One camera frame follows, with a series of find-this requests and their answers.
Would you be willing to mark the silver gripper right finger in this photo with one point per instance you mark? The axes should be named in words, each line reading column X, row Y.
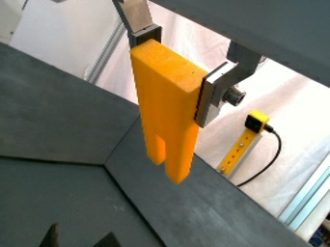
column 219, row 84

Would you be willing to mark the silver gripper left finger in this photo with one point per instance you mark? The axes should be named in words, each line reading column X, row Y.
column 135, row 15

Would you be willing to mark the yellow forked double-square block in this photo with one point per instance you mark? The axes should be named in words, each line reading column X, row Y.
column 167, row 83

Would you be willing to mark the aluminium frame profile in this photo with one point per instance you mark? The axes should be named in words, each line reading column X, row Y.
column 93, row 72

